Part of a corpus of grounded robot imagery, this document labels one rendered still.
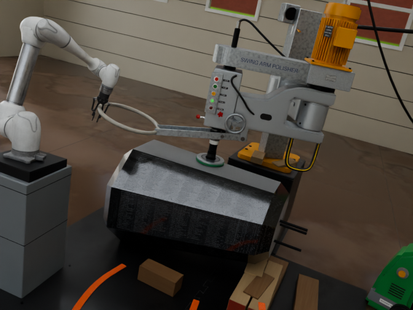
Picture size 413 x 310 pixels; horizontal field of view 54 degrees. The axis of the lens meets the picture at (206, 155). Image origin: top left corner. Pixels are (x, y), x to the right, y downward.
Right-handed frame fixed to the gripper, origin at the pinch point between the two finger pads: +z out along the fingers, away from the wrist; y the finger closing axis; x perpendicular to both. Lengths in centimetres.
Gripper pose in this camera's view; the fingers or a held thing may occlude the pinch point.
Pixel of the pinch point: (96, 117)
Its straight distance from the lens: 311.3
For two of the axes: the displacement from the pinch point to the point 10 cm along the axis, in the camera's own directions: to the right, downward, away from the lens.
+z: -4.1, 8.5, 3.3
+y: 9.0, 3.2, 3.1
